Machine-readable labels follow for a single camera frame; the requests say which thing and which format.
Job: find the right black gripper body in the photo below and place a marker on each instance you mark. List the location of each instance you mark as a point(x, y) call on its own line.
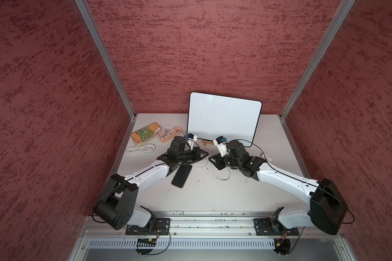
point(227, 160)

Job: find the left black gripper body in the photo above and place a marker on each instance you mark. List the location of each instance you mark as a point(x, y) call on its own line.
point(188, 155)

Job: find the black phone pink case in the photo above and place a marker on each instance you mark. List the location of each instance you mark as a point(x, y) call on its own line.
point(181, 176)

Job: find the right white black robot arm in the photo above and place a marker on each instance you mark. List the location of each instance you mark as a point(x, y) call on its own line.
point(324, 208)

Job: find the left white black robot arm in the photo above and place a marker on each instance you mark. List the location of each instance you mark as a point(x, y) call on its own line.
point(116, 204)

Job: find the wooden board stand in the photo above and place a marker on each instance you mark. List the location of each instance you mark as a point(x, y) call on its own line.
point(207, 142)

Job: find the pink power strip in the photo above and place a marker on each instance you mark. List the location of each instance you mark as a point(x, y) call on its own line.
point(171, 133)

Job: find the white charger in strip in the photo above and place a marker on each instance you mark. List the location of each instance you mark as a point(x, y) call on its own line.
point(162, 133)

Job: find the colourful patterned book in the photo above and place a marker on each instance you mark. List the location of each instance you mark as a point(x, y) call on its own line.
point(144, 134)

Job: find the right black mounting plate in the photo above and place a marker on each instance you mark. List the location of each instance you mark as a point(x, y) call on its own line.
point(269, 227)

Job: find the black mounting plate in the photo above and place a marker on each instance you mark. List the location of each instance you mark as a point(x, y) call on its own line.
point(158, 226)
point(269, 227)

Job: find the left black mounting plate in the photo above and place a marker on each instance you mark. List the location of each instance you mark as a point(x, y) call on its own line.
point(158, 226)

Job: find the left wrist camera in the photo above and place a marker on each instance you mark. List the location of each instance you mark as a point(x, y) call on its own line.
point(191, 137)

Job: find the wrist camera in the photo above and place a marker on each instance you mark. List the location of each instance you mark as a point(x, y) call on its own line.
point(191, 137)
point(220, 143)

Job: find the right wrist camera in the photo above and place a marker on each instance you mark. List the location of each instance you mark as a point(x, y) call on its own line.
point(220, 143)

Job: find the white board black frame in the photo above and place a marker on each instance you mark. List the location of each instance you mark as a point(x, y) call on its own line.
point(212, 116)

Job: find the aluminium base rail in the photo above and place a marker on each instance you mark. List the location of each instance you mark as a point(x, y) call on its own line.
point(189, 225)

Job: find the left aluminium corner post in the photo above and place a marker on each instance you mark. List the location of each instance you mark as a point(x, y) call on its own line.
point(87, 16)

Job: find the aluminium corner post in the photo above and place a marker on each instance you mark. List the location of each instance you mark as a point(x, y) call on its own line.
point(87, 16)
point(336, 22)

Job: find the right aluminium corner post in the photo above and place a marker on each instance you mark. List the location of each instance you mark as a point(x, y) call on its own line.
point(336, 22)

